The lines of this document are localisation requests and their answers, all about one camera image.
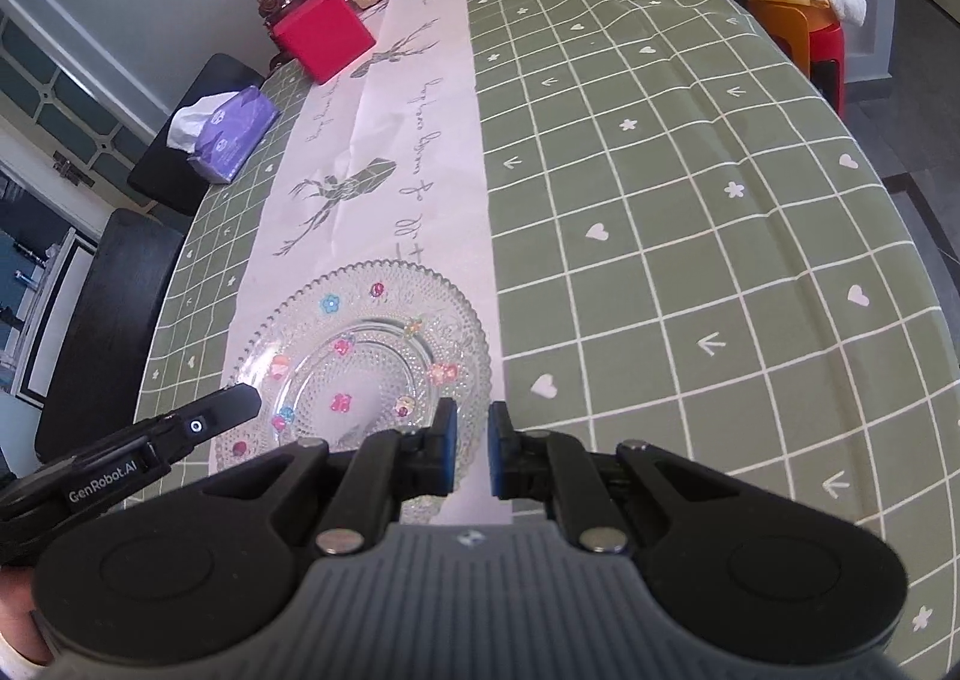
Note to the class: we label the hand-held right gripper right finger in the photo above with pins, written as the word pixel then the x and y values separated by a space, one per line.
pixel 496 451

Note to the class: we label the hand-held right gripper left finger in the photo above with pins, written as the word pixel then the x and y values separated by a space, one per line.
pixel 448 444

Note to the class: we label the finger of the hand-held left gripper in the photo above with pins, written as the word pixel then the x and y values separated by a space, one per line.
pixel 240 406

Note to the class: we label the flowered clear glass plate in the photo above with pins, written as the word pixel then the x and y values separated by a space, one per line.
pixel 360 373

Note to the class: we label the person's left hand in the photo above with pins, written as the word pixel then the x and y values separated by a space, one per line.
pixel 13 605

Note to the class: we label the purple tissue pack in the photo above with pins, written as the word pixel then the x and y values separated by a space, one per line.
pixel 225 133

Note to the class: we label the white deer print table runner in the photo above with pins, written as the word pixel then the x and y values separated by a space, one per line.
pixel 442 125

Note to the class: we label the panelled cabinet door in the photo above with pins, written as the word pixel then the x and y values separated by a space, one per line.
pixel 67 88

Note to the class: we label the red box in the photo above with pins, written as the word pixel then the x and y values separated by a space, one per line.
pixel 322 35

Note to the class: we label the brown ornate jar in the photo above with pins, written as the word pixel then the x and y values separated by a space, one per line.
pixel 277 5

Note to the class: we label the orange stool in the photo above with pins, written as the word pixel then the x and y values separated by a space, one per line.
pixel 780 32

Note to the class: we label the red stool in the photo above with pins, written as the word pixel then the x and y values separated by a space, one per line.
pixel 825 58

